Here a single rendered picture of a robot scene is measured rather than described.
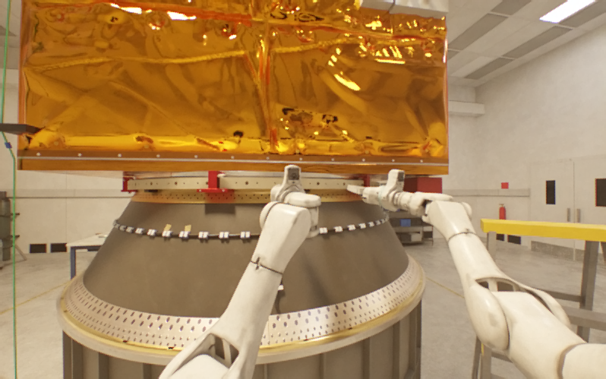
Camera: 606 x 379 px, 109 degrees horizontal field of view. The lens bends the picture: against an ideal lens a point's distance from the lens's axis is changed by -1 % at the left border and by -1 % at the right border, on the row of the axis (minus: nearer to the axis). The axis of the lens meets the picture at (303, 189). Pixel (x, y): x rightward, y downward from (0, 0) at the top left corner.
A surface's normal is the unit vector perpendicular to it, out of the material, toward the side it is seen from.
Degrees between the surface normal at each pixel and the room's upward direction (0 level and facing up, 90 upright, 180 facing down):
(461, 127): 90
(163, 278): 62
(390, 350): 90
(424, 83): 88
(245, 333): 57
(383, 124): 91
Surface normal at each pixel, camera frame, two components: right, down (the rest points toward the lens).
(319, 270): 0.33, -0.48
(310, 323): 0.22, -0.74
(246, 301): -0.09, -0.42
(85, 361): -0.48, 0.00
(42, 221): 0.17, -0.01
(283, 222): -0.44, -0.44
